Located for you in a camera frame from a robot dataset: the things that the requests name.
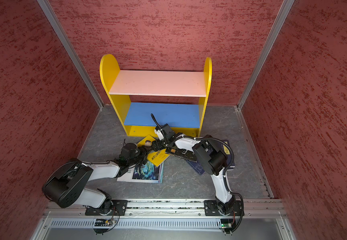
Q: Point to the right circuit board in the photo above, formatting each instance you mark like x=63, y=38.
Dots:
x=227, y=224

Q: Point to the circuit board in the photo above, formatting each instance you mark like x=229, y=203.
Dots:
x=227, y=224
x=104, y=223

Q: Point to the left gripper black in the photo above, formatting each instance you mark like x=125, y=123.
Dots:
x=145, y=151

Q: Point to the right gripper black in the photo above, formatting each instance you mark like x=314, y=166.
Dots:
x=159, y=142

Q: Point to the left corner aluminium profile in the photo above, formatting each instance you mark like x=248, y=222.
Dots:
x=62, y=36

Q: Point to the right corner aluminium profile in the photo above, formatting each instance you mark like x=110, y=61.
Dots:
x=272, y=36

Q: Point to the navy book with dragon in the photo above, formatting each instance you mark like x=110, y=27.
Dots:
x=196, y=167

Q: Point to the yellow cartoon book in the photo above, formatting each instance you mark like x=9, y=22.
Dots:
x=155, y=157

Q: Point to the slotted cable duct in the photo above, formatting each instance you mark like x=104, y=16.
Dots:
x=150, y=224

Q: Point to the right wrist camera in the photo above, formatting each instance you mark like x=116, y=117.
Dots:
x=163, y=130

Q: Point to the corner aluminium profile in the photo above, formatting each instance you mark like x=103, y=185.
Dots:
x=62, y=36
x=272, y=36

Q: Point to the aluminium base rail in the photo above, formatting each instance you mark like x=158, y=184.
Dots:
x=175, y=208

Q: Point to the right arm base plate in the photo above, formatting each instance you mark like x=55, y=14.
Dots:
x=217, y=208

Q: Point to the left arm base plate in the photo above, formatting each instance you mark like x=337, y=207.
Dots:
x=108, y=208

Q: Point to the white science magazine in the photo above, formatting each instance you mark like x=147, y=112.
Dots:
x=148, y=173

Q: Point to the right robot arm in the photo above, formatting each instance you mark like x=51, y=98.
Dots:
x=215, y=157

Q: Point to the left circuit board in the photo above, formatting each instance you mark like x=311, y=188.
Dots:
x=104, y=223

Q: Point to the yellow pink blue bookshelf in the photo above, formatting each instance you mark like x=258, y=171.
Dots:
x=136, y=118

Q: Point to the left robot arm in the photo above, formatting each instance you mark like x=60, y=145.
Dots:
x=67, y=185

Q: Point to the black Murphy's law book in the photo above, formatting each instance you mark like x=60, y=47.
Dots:
x=181, y=153

